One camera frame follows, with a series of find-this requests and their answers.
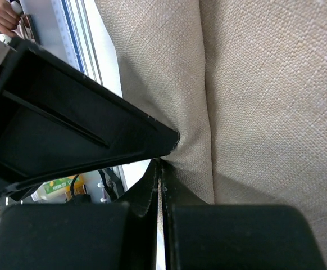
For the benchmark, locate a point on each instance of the beige cloth napkin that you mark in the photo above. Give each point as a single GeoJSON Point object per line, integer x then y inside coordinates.
{"type": "Point", "coordinates": [245, 84]}

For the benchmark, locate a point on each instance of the aluminium front rail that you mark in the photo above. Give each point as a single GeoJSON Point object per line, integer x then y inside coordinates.
{"type": "Point", "coordinates": [83, 40]}

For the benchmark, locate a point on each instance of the white slotted cable duct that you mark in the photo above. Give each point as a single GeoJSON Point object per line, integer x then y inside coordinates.
{"type": "Point", "coordinates": [66, 30]}

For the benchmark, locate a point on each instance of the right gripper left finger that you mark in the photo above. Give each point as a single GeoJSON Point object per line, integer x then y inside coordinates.
{"type": "Point", "coordinates": [117, 235]}

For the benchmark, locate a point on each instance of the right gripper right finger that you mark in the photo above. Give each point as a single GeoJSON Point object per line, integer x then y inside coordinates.
{"type": "Point", "coordinates": [198, 235]}

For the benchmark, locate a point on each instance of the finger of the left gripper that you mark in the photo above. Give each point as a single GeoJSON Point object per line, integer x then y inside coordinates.
{"type": "Point", "coordinates": [57, 122]}

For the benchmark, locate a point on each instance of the operator bare hand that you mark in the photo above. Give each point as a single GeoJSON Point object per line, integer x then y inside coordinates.
{"type": "Point", "coordinates": [9, 19]}

